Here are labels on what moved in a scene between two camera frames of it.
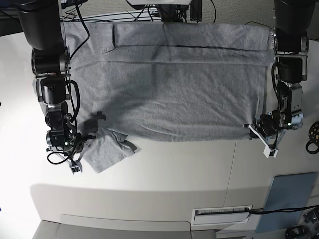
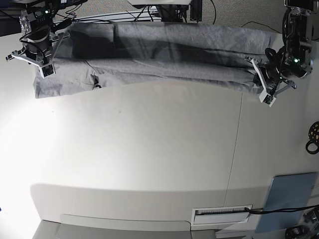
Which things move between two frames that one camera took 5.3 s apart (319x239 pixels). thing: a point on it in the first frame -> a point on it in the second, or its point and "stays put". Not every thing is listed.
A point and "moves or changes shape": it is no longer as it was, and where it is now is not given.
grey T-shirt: [162, 81] moves or changes shape
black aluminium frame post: [196, 10] stays put
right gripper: [270, 129] -> [271, 79]
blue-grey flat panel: [287, 191] stays put
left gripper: [70, 144] -> [40, 53]
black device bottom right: [299, 232] stays put
